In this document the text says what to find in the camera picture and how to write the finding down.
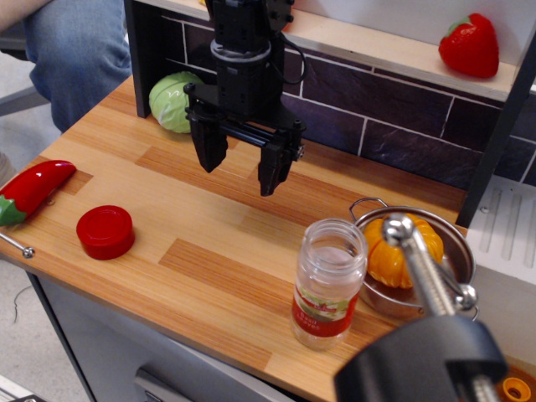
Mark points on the white toy sink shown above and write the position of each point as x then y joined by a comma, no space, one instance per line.
502,231

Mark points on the orange toy pumpkin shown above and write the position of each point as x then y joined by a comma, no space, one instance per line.
386,263

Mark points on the red toy strawberry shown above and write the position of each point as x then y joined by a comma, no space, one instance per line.
470,47

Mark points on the green toy cabbage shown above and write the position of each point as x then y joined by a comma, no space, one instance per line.
168,101

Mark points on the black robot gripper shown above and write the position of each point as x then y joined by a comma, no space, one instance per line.
246,103

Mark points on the red toy chili pepper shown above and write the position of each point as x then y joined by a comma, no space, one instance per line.
21,196

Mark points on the steel clamp rod left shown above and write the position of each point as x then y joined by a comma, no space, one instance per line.
26,251

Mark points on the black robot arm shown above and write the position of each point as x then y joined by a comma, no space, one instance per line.
247,24

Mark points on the person's blue jeans leg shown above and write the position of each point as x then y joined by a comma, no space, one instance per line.
80,55

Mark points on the red round cap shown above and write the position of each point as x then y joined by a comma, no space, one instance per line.
106,232

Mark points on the wooden back shelf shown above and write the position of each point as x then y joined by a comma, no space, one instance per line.
373,94

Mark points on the black metal clamp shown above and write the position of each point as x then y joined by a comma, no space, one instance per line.
441,357

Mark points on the clear plastic spice jar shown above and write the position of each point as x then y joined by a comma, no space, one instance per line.
331,268

